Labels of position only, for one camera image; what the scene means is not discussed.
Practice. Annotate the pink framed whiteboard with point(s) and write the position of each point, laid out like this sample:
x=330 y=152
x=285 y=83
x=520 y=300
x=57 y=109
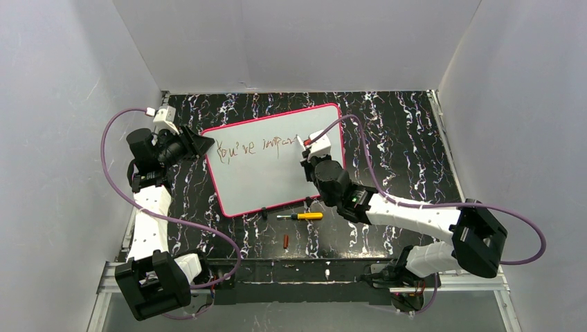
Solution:
x=256 y=163

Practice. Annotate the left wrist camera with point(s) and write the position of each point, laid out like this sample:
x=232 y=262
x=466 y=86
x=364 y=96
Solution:
x=164 y=119

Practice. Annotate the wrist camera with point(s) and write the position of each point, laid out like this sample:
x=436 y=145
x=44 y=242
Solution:
x=164 y=119
x=316 y=147

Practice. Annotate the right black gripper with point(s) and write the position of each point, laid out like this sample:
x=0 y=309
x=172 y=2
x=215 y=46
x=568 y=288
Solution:
x=306 y=167

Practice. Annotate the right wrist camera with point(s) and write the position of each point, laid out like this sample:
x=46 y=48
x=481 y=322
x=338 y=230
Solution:
x=316 y=147

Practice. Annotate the yellow handled screwdriver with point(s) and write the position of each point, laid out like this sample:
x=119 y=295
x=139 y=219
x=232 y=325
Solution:
x=308 y=216

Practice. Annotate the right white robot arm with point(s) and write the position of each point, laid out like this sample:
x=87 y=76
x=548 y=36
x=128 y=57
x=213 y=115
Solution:
x=468 y=238

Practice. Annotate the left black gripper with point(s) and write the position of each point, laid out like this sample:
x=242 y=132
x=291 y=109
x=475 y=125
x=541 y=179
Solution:
x=186 y=141

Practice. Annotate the white marker pen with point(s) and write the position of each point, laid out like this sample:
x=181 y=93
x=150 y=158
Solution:
x=301 y=142

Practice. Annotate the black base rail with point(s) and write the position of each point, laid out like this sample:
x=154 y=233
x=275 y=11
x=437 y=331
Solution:
x=303 y=281

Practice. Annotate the black board clip right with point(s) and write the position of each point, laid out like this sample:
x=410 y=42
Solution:
x=308 y=201

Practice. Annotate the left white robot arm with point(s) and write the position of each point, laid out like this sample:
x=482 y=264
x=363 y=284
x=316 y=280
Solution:
x=152 y=280

